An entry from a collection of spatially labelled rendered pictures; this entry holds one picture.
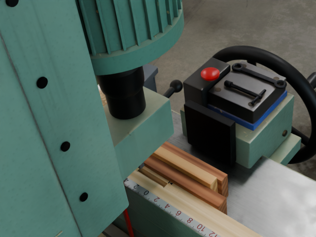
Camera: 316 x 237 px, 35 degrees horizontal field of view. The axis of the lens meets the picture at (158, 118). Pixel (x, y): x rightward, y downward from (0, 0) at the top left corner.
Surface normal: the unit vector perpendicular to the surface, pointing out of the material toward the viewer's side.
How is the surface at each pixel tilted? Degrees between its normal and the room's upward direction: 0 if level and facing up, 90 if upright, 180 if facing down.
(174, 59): 0
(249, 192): 0
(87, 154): 90
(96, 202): 90
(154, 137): 90
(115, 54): 35
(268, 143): 90
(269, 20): 0
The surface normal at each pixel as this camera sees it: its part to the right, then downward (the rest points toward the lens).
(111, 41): 0.14, 0.67
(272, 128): 0.75, 0.39
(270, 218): -0.12, -0.72
